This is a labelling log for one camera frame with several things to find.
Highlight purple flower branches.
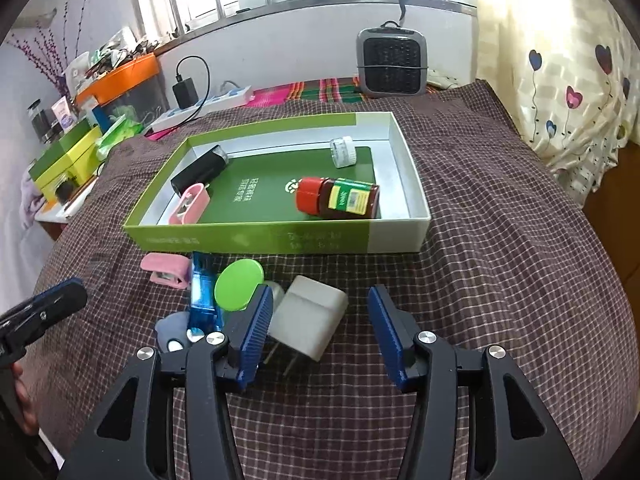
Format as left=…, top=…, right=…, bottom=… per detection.
left=2, top=0, right=89, bottom=98

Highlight brown checked bedspread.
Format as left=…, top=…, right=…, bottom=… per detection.
left=23, top=81, right=638, bottom=479

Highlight orange topped fish tank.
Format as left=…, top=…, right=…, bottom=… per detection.
left=75, top=53, right=168, bottom=126

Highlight green lidded jar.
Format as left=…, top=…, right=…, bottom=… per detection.
left=214, top=259, right=264, bottom=312

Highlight small white cream jar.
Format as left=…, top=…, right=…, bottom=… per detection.
left=329, top=136, right=357, bottom=169

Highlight pink clip case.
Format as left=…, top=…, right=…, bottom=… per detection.
left=169, top=183, right=210, bottom=226

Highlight black rectangular device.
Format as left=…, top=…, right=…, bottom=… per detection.
left=170, top=144, right=229, bottom=195

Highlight grey blue car key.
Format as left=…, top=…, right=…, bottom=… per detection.
left=154, top=311, right=204, bottom=353

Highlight blue transparent lighter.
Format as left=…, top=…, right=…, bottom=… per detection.
left=189, top=252, right=224, bottom=334

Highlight pink stapler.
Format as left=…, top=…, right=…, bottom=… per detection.
left=140, top=252, right=191, bottom=289

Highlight red-capped brown medicine bottle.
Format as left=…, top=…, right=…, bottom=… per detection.
left=294, top=177, right=380, bottom=220

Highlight green and white box tray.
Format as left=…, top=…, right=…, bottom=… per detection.
left=124, top=112, right=432, bottom=255

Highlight colourful plaid blanket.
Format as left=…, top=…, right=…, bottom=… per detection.
left=144, top=76, right=442, bottom=142

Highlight white power strip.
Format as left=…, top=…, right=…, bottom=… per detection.
left=151, top=86, right=254, bottom=132

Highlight green tissue pack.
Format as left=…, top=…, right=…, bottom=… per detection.
left=96, top=115, right=143, bottom=162

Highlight white power adapter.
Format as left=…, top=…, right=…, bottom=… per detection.
left=265, top=275, right=348, bottom=376

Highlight dark glass jar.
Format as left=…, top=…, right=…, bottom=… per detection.
left=27, top=99, right=54, bottom=144

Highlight black charger with cable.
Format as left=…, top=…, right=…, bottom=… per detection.
left=172, top=54, right=212, bottom=128

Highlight heart patterned curtain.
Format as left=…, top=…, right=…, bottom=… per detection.
left=476, top=0, right=639, bottom=204

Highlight green booklet in tray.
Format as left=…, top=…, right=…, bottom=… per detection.
left=200, top=146, right=375, bottom=224

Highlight green yellow gift box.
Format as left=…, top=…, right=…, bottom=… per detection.
left=28, top=119, right=102, bottom=202

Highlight grey space heater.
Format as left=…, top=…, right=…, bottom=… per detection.
left=356, top=21, right=428, bottom=98

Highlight person's hand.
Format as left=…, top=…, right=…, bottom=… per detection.
left=11, top=362, right=39, bottom=436

